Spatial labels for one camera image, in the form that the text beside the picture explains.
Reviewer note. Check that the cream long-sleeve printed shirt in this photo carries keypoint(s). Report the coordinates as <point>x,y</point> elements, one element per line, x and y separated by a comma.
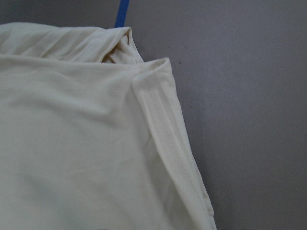
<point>91,136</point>

